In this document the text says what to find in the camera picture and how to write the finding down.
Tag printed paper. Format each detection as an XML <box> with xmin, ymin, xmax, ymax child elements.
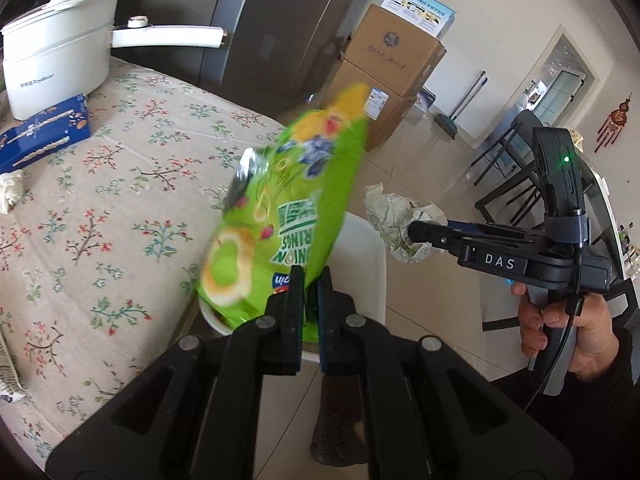
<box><xmin>363</xmin><ymin>184</ymin><xmax>447</xmax><ymax>263</ymax></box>

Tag green onion rings bag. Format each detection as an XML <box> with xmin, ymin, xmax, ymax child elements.
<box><xmin>196</xmin><ymin>82</ymin><xmax>370</xmax><ymax>330</ymax></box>

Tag white foil wrapper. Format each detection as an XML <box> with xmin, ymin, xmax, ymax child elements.
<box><xmin>0</xmin><ymin>337</ymin><xmax>25</xmax><ymax>403</ymax></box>

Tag blue snack box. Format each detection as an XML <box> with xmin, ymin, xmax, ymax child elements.
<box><xmin>0</xmin><ymin>94</ymin><xmax>91</xmax><ymax>174</ymax></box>

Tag white tissue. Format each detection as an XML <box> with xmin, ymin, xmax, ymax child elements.
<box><xmin>0</xmin><ymin>169</ymin><xmax>24</xmax><ymax>214</ymax></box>

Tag person's right hand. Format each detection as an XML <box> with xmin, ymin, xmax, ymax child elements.
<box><xmin>511</xmin><ymin>283</ymin><xmax>620</xmax><ymax>382</ymax></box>

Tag black chair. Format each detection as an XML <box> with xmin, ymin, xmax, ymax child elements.
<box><xmin>475</xmin><ymin>110</ymin><xmax>639</xmax><ymax>330</ymax></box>

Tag broom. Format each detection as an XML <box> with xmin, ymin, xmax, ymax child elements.
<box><xmin>434</xmin><ymin>70</ymin><xmax>488</xmax><ymax>139</ymax></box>

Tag lower cardboard box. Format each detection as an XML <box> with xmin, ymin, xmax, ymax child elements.
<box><xmin>321</xmin><ymin>61</ymin><xmax>416</xmax><ymax>152</ymax></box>

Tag cardboard box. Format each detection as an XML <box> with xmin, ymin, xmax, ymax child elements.
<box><xmin>345</xmin><ymin>4</ymin><xmax>446</xmax><ymax>96</ymax></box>
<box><xmin>321</xmin><ymin>61</ymin><xmax>416</xmax><ymax>152</ymax></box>

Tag floral tablecloth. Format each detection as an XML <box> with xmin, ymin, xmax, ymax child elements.
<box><xmin>1</xmin><ymin>60</ymin><xmax>281</xmax><ymax>465</ymax></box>

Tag upper cardboard box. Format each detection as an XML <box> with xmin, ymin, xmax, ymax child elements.
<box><xmin>345</xmin><ymin>4</ymin><xmax>446</xmax><ymax>96</ymax></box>

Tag blue white leaflet box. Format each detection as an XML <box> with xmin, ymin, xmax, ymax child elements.
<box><xmin>381</xmin><ymin>0</ymin><xmax>456</xmax><ymax>40</ymax></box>

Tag grey refrigerator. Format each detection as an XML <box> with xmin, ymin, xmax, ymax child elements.
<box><xmin>115</xmin><ymin>0</ymin><xmax>369</xmax><ymax>117</ymax></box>

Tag white electric cooking pot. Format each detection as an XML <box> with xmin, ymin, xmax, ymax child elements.
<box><xmin>1</xmin><ymin>0</ymin><xmax>227</xmax><ymax>120</ymax></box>

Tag wall hanging ornament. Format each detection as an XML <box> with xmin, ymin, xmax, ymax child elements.
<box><xmin>593</xmin><ymin>93</ymin><xmax>632</xmax><ymax>153</ymax></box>

